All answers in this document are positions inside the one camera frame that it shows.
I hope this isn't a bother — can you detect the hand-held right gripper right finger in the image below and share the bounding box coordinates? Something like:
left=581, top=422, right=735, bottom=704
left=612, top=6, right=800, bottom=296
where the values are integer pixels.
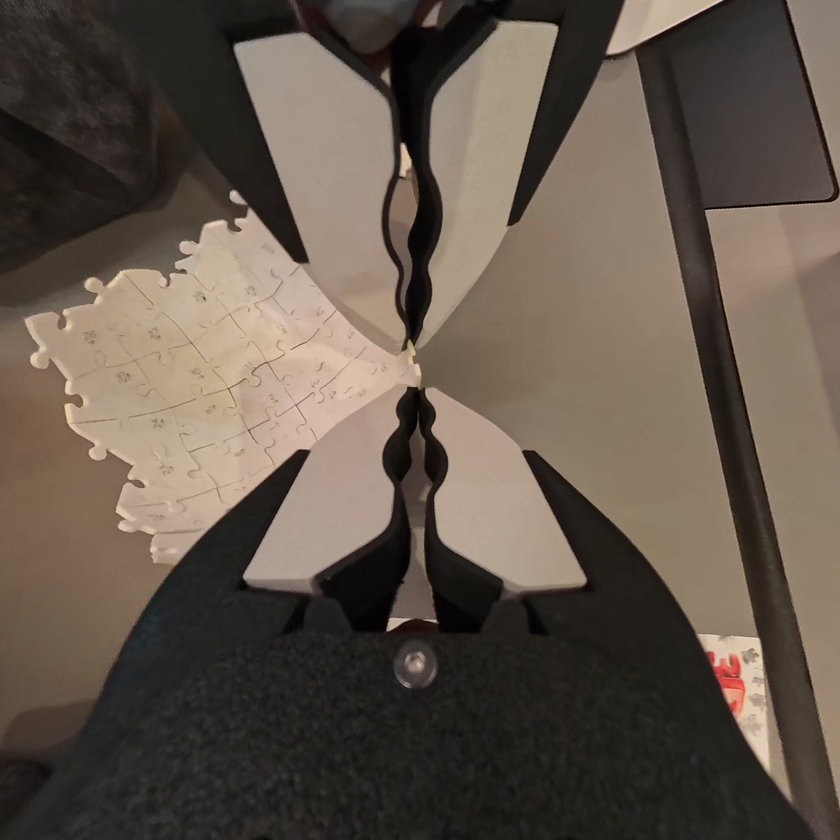
left=420, top=387, right=588, bottom=602

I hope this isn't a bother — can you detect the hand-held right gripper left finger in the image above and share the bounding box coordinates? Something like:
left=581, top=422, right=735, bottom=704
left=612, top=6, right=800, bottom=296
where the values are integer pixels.
left=241, top=387, right=419, bottom=598

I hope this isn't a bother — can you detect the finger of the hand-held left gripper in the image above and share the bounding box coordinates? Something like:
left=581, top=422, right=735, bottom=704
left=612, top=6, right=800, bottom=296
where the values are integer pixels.
left=234, top=28, right=412, bottom=352
left=406, top=18, right=560, bottom=352

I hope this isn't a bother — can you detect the half-built colourful puzzle ball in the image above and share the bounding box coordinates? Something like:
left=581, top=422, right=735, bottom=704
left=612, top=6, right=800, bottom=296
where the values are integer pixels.
left=25, top=190, right=424, bottom=565

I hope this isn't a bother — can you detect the person's dark grey sweatshirt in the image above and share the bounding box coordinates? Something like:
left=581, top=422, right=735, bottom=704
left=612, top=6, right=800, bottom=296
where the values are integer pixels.
left=0, top=0, right=173, bottom=274

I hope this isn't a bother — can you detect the white printed instruction leaflet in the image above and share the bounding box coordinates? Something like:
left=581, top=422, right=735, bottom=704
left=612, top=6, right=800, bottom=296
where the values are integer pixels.
left=699, top=633, right=769, bottom=744

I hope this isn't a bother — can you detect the black rounded table panel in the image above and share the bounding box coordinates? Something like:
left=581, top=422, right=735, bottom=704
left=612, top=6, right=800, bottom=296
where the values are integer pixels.
left=675, top=0, right=840, bottom=210

